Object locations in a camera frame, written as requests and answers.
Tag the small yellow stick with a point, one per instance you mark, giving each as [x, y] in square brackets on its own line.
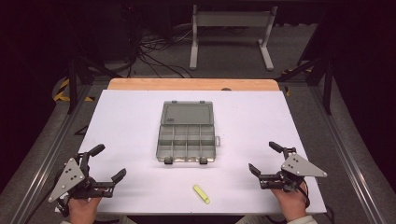
[201, 194]

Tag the black metal stand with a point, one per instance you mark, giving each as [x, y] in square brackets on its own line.
[327, 87]
[73, 84]

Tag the yellow black hazard tape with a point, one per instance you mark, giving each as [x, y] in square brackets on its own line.
[288, 91]
[63, 90]

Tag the wooden table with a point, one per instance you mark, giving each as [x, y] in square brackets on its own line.
[193, 84]

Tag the person's left hand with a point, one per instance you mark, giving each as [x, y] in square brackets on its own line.
[82, 210]

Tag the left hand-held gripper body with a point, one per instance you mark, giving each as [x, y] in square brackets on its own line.
[70, 177]

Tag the grey plastic compartment box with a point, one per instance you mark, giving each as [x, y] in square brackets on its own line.
[186, 130]

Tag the white sheet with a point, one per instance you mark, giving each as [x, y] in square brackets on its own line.
[130, 124]

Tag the person's right hand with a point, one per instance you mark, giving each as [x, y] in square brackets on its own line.
[292, 203]

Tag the aluminium rail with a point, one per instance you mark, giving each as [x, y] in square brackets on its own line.
[46, 155]
[345, 149]

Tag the white metal desk frame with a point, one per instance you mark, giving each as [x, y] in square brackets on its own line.
[232, 19]

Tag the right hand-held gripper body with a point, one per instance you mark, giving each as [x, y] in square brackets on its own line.
[299, 168]

